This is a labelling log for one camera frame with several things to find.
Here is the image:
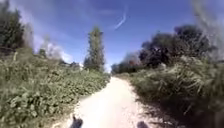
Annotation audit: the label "tall slender poplar tree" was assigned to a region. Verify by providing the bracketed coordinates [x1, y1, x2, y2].
[83, 26, 106, 73]

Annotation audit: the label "pale gravel dirt path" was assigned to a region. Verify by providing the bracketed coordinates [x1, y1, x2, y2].
[52, 76, 174, 128]

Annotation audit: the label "dark leafy trees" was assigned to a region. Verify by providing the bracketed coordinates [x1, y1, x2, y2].
[111, 24, 218, 75]

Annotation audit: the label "robot's own part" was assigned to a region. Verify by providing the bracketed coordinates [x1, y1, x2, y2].
[136, 120, 150, 128]
[69, 115, 84, 128]

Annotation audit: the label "green weedy undergrowth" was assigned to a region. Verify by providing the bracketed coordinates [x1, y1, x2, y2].
[0, 49, 112, 128]
[114, 54, 224, 128]

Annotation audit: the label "dark conifer tree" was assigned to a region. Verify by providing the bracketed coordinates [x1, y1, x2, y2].
[0, 1, 26, 56]

